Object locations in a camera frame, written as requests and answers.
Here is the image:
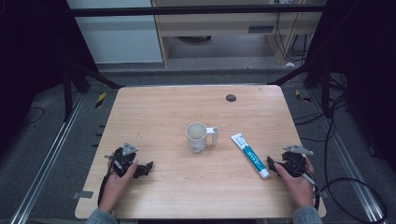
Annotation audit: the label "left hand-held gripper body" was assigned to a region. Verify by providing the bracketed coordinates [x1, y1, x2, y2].
[105, 142, 139, 178]

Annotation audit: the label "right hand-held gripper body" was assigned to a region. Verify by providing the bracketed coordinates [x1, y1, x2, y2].
[279, 144, 315, 178]

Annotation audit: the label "white and teal toothpaste tube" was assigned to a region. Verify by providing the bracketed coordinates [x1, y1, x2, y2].
[230, 133, 271, 180]

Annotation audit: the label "white cup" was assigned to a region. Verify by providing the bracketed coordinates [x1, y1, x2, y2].
[185, 121, 220, 154]

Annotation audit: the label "person's right hand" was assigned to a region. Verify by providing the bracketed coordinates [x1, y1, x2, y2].
[273, 157, 316, 210]

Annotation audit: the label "person's left hand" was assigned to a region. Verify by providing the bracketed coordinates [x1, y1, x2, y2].
[97, 161, 138, 215]

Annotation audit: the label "yellow and black tape strip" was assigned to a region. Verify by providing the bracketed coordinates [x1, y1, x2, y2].
[94, 91, 107, 109]
[294, 89, 312, 104]

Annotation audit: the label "black metal stand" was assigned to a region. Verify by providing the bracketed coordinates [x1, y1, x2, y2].
[267, 60, 347, 119]
[61, 60, 126, 123]

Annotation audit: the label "dark curtain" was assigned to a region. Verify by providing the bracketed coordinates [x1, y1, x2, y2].
[0, 0, 101, 153]
[306, 0, 396, 175]

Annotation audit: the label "white cabinet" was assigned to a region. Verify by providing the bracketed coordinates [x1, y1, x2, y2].
[66, 0, 163, 65]

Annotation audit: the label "light wooden desk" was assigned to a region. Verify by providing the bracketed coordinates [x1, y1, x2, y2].
[150, 0, 327, 67]

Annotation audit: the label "black horizontal bar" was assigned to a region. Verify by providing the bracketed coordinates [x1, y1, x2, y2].
[69, 4, 327, 18]

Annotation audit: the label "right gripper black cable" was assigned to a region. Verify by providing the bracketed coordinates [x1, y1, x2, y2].
[289, 158, 321, 211]

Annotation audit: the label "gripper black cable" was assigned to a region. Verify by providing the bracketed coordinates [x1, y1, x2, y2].
[97, 153, 117, 207]
[289, 158, 321, 211]

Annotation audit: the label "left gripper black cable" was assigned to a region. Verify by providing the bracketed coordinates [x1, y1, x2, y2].
[97, 153, 117, 207]

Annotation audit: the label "black floor cable bundle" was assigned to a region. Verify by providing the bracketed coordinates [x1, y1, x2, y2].
[293, 73, 351, 188]

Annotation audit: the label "aluminium floor rail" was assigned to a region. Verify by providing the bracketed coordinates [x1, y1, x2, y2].
[307, 89, 388, 224]
[8, 92, 86, 224]

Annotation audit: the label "thin black floor cable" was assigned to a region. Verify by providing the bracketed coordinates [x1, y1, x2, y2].
[18, 106, 46, 128]

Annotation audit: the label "looped black floor cable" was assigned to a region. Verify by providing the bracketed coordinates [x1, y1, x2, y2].
[319, 176, 389, 224]

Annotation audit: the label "hanging black desk cables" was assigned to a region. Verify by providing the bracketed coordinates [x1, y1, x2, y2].
[273, 11, 313, 63]

